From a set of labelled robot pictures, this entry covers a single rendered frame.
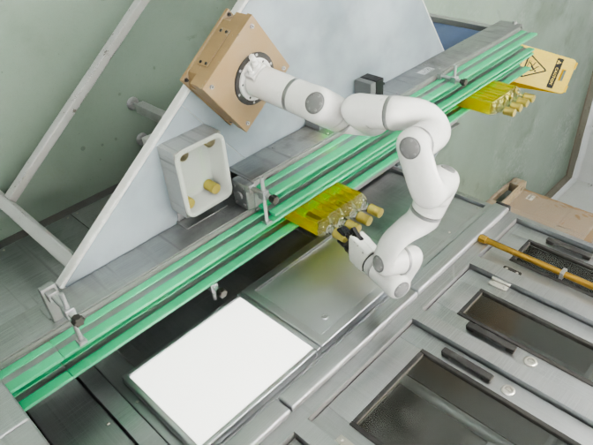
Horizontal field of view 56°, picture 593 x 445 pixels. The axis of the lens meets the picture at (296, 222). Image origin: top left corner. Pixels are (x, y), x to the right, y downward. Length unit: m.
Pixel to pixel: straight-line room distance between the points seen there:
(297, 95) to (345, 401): 0.81
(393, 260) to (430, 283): 0.37
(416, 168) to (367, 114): 0.20
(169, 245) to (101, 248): 0.19
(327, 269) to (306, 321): 0.24
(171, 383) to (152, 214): 0.50
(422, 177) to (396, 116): 0.17
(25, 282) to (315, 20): 1.31
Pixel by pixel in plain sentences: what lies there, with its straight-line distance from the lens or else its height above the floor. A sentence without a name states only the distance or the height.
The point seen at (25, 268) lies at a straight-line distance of 2.18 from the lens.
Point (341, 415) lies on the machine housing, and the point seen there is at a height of 1.48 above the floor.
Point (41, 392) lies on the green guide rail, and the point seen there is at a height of 0.95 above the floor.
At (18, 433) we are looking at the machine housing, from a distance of 1.17.
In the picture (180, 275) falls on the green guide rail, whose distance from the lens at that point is 1.62.
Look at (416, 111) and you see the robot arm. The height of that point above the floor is 1.37.
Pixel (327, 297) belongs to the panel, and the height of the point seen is 1.20.
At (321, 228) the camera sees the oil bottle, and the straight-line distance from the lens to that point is 1.76.
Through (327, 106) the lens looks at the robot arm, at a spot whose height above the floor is 1.15.
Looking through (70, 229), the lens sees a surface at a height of 0.20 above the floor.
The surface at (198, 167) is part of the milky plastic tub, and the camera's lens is 1.74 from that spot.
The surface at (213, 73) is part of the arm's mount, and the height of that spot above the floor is 0.85.
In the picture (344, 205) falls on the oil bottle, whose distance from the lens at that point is 1.84.
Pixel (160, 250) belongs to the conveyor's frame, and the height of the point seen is 0.83.
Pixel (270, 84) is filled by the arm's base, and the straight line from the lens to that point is 1.59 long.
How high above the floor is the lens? 2.05
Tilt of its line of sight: 36 degrees down
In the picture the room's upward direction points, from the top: 118 degrees clockwise
